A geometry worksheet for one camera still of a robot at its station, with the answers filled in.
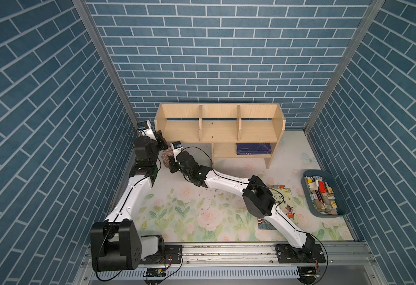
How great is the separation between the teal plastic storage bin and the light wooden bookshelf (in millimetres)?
269

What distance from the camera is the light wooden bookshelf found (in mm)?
843

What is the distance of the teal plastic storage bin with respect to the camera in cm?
85
